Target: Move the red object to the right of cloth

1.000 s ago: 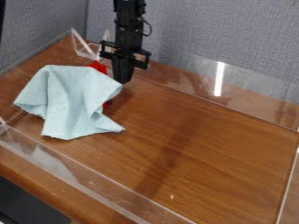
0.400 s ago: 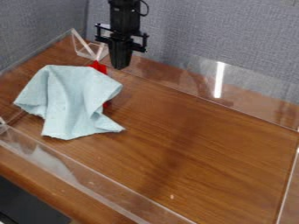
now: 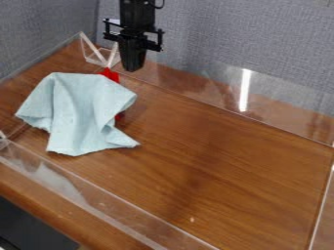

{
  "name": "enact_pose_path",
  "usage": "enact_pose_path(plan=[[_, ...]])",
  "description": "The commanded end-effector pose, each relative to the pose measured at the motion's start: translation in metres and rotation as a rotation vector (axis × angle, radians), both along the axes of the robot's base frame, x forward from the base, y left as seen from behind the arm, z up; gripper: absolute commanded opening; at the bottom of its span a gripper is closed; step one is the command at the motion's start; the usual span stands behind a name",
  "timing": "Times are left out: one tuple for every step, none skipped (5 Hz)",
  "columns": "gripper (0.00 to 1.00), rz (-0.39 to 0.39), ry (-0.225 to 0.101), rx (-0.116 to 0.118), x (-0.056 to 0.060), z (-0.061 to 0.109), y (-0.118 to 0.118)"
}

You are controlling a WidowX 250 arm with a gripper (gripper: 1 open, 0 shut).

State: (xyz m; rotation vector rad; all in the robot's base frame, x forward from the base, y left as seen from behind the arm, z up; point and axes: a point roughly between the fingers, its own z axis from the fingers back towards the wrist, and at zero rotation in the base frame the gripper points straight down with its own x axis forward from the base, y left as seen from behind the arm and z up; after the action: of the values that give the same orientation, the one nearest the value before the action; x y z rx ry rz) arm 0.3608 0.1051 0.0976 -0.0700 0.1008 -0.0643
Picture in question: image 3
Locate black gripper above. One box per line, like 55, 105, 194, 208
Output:
103, 19, 165, 71

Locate light blue cloth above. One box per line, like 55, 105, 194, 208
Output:
17, 72, 139, 156

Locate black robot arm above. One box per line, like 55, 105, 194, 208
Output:
103, 0, 165, 72

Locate red object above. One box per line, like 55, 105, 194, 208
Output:
99, 67, 125, 121

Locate clear acrylic back barrier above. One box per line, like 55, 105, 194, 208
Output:
125, 60, 334, 147

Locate clear acrylic barrier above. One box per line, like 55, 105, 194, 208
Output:
308, 163, 334, 250
0, 138, 218, 250
125, 60, 334, 147

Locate clear acrylic front barrier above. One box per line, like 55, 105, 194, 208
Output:
0, 138, 218, 250

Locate clear acrylic right barrier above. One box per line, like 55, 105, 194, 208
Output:
308, 163, 334, 250

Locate clear acrylic corner bracket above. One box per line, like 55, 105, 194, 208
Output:
81, 32, 121, 69

